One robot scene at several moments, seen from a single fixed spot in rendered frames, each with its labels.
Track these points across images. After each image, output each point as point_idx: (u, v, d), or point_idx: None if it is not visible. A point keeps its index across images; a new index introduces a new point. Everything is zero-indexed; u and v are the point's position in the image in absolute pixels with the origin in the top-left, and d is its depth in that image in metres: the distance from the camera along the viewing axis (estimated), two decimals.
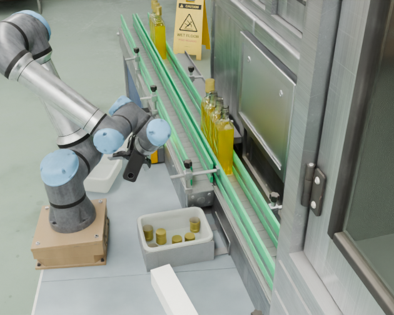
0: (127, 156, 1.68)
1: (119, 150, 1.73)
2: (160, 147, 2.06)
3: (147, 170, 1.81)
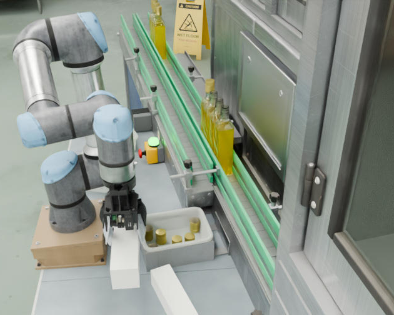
0: None
1: (139, 226, 1.16)
2: (160, 147, 2.06)
3: (109, 240, 1.20)
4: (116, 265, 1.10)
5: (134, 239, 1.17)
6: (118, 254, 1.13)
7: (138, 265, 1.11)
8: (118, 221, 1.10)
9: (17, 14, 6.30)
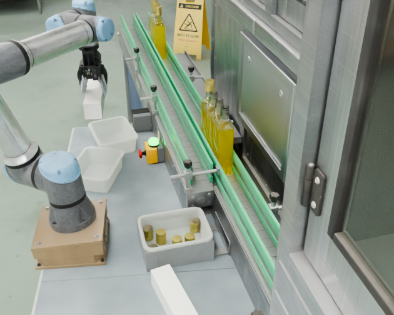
0: (100, 62, 1.81)
1: (102, 82, 1.82)
2: (160, 147, 2.06)
3: (84, 95, 1.86)
4: (87, 102, 1.77)
5: (99, 92, 1.84)
6: (89, 97, 1.80)
7: (101, 103, 1.77)
8: (88, 75, 1.77)
9: (17, 14, 6.30)
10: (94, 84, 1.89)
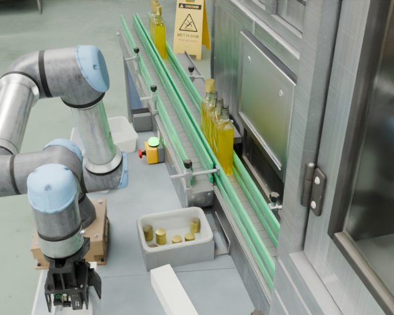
0: (87, 264, 0.96)
1: (92, 300, 0.97)
2: (160, 147, 2.06)
3: (58, 314, 1.01)
4: None
5: None
6: None
7: None
8: (64, 299, 0.92)
9: (17, 14, 6.30)
10: None
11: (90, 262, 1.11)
